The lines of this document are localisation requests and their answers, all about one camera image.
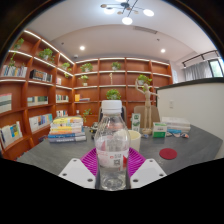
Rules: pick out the black ceiling track rail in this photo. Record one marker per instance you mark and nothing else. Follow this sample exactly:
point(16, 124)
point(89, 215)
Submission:
point(200, 56)

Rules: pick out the tan chair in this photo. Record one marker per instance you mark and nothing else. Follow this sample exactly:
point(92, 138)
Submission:
point(154, 116)

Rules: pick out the green white box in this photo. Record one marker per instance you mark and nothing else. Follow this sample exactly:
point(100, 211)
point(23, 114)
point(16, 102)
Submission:
point(159, 130)

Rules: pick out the grey curtain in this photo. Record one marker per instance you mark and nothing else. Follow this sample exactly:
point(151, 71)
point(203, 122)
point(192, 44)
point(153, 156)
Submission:
point(198, 71)

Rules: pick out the small green white carton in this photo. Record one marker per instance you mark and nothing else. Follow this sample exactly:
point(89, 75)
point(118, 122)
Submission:
point(136, 122)

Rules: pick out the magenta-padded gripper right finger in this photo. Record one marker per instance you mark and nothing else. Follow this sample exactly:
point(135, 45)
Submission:
point(148, 171)

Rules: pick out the stack of white books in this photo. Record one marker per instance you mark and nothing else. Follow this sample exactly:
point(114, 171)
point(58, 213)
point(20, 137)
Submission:
point(176, 124)

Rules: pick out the flat round red coaster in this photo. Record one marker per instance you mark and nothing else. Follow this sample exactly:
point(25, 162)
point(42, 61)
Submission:
point(168, 153)

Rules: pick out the wooden shelf unit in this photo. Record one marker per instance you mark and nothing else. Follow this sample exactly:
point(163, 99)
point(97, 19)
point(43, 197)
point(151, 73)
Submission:
point(43, 90)

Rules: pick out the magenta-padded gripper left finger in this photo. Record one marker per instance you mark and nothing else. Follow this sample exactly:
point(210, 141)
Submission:
point(77, 171)

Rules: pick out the round recessed ceiling light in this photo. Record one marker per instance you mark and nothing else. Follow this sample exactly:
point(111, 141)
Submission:
point(82, 48)
point(162, 50)

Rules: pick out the window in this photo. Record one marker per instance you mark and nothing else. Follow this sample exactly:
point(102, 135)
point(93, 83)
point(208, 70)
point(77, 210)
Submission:
point(216, 68)

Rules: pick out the clear plastic water bottle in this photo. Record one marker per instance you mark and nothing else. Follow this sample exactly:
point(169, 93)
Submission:
point(112, 146)

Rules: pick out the white wall switch plate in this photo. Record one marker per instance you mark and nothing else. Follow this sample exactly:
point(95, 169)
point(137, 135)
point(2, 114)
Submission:
point(171, 104)

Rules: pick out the ceiling air vent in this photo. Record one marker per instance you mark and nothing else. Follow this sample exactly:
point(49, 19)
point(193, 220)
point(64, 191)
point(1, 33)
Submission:
point(145, 30)

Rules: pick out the wooden artist mannequin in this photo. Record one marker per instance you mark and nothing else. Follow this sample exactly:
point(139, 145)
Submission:
point(147, 103)

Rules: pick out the stack of colourful books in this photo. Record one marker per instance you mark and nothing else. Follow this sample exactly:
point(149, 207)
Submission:
point(66, 131)

